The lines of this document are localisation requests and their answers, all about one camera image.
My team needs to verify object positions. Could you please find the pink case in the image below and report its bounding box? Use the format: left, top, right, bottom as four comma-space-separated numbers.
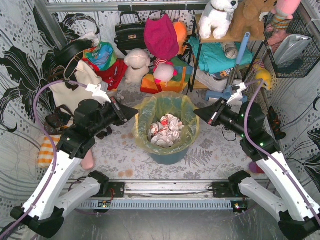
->
80, 149, 95, 171

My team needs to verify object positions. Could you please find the orange checkered cloth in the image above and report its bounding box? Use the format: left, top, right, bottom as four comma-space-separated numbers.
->
37, 136, 54, 168

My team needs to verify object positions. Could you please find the cream plush lamb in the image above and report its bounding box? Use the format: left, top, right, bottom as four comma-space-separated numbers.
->
124, 48, 151, 84

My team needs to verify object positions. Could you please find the teal cloth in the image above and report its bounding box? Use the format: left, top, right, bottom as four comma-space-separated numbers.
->
188, 37, 254, 74

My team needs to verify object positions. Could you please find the yellow plush duck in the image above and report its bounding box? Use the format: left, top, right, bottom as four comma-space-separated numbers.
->
253, 61, 272, 91

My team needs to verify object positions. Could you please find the black wire basket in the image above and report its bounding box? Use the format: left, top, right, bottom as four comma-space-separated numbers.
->
264, 11, 320, 78

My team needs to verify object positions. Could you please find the magenta cloth bag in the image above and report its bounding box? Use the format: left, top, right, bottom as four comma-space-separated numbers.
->
144, 13, 179, 60

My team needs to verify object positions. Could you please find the pink plush toy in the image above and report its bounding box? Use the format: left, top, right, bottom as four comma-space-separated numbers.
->
267, 0, 301, 31

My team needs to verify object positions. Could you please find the yellow trash bag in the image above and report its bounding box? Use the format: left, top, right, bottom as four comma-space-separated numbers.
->
133, 91, 200, 156

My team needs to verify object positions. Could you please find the pink white plush doll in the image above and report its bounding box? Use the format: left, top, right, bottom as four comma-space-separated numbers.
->
153, 58, 178, 84

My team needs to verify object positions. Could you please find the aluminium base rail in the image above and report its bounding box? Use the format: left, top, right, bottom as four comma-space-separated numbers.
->
106, 179, 232, 200

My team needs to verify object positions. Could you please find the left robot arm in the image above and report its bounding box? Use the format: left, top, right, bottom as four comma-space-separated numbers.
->
10, 98, 138, 238

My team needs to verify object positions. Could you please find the orange plush toy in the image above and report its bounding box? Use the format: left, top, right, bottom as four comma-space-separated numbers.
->
173, 21, 188, 55

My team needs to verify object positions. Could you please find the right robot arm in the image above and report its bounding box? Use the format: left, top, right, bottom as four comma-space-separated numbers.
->
194, 98, 320, 240

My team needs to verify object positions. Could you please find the cream canvas tote bag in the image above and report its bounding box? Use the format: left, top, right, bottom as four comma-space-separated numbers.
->
49, 60, 103, 114

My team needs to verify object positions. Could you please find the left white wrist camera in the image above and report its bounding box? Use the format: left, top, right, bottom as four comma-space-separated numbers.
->
85, 84, 112, 105

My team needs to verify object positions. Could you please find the crumpled paper trash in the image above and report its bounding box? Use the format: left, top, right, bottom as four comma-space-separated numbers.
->
147, 114, 185, 149

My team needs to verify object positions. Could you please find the blue handled mop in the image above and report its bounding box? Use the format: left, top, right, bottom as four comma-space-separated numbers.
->
205, 32, 251, 105

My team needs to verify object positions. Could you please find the purple orange sock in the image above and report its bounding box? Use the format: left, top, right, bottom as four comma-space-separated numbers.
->
248, 162, 265, 174

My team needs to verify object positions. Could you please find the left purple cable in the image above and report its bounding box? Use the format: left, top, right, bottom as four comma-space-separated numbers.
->
0, 79, 88, 240

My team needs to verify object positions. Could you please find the brown patterned handbag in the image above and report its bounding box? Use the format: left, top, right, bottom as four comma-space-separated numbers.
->
44, 104, 74, 136

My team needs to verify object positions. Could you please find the black leather handbag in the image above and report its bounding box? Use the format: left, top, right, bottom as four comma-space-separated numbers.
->
114, 11, 147, 56

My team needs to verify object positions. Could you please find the rainbow striped cloth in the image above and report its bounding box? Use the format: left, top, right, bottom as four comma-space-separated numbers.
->
140, 66, 194, 94

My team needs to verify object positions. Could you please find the brown teddy bear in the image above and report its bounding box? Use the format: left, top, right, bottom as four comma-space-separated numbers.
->
230, 0, 278, 40

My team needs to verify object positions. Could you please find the red cloth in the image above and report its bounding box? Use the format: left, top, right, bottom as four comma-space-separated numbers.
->
88, 59, 128, 91

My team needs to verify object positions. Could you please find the teal trash bin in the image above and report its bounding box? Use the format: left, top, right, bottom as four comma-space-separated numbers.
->
146, 146, 190, 166

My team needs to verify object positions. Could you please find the silver foil pouch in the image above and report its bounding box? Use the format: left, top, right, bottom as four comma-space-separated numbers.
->
273, 34, 313, 65

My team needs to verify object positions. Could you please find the white plush dog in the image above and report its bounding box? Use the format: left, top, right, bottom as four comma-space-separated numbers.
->
198, 0, 239, 40

